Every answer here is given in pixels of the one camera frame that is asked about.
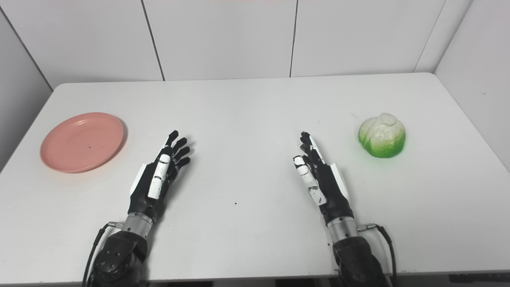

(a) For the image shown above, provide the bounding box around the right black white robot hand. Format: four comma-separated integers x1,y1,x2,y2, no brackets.
293,132,354,226

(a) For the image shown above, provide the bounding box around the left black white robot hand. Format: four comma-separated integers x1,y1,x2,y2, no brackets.
128,130,191,220

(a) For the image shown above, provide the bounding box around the green white toy cabbage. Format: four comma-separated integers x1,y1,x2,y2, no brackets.
358,113,406,158

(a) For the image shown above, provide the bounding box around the pink round plate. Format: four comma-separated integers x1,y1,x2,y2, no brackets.
40,112,125,173

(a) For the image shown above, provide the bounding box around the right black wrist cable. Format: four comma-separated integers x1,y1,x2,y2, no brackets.
357,224,399,287

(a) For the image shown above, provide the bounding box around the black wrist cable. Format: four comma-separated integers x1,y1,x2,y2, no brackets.
357,224,399,287
82,222,124,287

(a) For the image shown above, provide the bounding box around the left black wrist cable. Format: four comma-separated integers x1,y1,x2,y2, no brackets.
82,222,124,287

